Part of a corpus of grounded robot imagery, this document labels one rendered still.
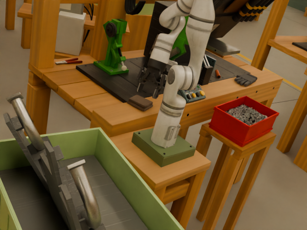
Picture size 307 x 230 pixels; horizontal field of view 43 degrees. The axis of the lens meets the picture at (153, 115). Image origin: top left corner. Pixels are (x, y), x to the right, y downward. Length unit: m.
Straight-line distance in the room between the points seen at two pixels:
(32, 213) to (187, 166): 0.64
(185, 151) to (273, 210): 1.56
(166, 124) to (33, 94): 0.87
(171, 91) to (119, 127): 0.32
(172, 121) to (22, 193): 0.60
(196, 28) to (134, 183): 0.57
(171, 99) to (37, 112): 0.94
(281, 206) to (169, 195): 1.62
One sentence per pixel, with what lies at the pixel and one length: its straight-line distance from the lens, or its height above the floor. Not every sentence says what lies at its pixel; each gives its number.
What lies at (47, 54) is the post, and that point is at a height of 0.95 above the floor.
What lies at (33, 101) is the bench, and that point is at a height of 0.69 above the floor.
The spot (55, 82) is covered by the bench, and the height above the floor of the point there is 0.88.
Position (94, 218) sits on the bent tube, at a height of 1.09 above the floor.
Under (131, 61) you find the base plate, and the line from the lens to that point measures 2.30.
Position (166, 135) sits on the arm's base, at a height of 0.95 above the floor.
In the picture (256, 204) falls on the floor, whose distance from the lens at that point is 3.01.
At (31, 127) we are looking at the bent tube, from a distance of 1.13.
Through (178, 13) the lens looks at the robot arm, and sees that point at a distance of 1.53.
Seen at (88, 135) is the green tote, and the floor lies 0.94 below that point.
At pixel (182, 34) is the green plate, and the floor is 1.16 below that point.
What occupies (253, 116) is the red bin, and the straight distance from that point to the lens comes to 2.09.
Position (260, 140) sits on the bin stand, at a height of 0.80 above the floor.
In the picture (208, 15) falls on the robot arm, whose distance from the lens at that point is 1.39.
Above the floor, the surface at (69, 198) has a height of 1.15.
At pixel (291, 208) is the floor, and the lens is 3.14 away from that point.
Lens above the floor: 1.72
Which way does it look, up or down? 28 degrees down
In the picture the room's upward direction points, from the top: 14 degrees clockwise
